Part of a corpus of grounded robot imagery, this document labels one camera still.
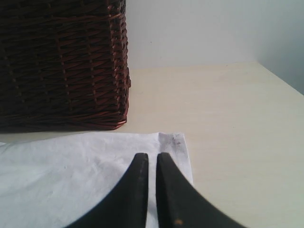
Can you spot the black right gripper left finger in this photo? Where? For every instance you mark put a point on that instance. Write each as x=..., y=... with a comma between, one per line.
x=125, y=206

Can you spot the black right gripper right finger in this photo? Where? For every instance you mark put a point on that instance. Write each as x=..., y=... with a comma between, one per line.
x=179, y=205

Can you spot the white t-shirt red lettering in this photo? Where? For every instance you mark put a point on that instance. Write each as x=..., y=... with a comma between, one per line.
x=50, y=183

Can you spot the dark brown wicker basket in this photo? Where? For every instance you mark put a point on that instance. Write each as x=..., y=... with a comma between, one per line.
x=63, y=65

